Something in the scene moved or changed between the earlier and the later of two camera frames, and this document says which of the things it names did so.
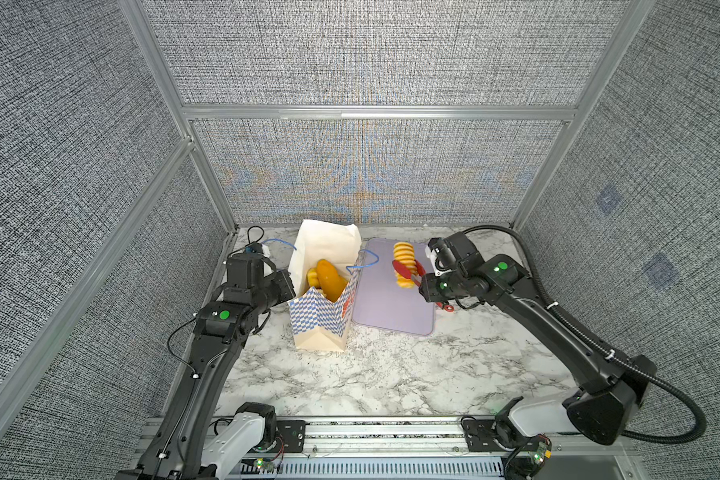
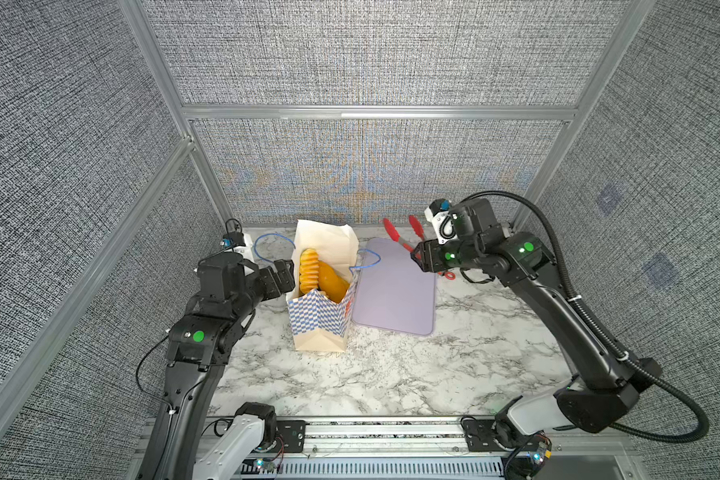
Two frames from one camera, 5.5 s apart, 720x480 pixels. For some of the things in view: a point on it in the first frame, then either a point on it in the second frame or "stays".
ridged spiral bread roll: [405, 253] to [309, 270]
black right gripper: [429, 289] to [431, 255]
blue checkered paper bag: [319, 323] stays
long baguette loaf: [331, 280] stays
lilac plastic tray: [379, 302] stays
